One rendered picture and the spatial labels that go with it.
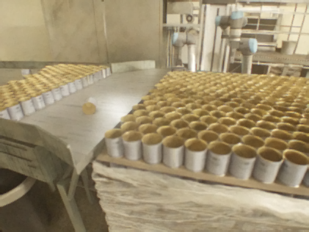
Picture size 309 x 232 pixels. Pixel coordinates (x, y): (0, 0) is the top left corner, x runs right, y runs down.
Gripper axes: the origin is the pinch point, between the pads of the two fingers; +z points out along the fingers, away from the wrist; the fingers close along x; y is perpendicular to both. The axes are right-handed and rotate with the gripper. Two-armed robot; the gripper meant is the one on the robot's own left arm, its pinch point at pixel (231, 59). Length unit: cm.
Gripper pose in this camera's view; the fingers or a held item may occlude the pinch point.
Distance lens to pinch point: 139.5
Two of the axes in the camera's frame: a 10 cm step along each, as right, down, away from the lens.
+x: 2.9, -4.3, 8.6
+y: 9.6, 1.0, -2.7
